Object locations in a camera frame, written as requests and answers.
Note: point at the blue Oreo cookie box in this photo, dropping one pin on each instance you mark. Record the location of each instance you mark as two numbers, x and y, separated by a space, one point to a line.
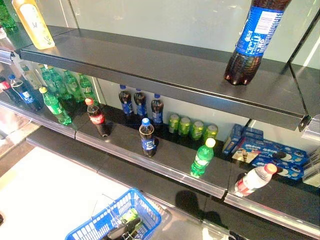
272 150
292 173

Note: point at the large yellow tea bottle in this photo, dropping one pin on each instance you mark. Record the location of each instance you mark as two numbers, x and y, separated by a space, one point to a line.
32 25

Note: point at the green drink item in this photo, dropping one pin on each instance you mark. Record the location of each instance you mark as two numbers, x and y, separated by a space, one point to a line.
128 215

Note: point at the small yellow tea bottle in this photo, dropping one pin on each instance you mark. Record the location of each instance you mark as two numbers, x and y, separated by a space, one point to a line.
32 77

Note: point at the beige cone picture box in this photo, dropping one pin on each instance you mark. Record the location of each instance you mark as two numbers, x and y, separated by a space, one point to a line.
243 155

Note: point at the green Sprite bottle yellow cap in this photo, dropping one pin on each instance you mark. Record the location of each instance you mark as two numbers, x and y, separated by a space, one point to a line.
87 88
56 107
58 82
46 77
72 86
202 160

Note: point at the Coca-Cola bottle red cap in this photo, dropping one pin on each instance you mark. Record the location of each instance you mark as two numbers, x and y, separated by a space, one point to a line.
7 87
96 117

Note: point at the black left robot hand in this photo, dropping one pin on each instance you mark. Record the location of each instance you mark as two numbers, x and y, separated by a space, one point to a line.
125 231

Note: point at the white snack boxes right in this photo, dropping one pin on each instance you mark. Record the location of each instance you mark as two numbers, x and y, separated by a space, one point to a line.
312 172

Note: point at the narrow blue biscuit box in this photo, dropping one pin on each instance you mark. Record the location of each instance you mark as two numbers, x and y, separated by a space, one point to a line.
231 140

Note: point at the dark base step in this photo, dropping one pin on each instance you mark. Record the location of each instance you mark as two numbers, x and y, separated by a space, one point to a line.
17 150

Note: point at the reflective metal side panel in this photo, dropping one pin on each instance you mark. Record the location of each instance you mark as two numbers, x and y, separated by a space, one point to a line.
10 120

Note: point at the blue plastic shopping basket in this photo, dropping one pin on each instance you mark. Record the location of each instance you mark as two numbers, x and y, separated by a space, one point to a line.
87 227

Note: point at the water bottle red cap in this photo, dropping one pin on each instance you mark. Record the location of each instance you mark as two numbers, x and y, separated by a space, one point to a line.
252 181

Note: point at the large Pepsi cola bottle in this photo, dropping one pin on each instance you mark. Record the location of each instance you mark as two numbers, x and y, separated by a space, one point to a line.
255 37

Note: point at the large green soda bottle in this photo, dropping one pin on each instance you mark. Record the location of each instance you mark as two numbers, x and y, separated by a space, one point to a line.
7 20

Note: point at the small Pepsi cola bottle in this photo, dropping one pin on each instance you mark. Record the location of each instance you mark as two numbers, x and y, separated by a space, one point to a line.
25 93
125 100
140 102
147 140
157 110

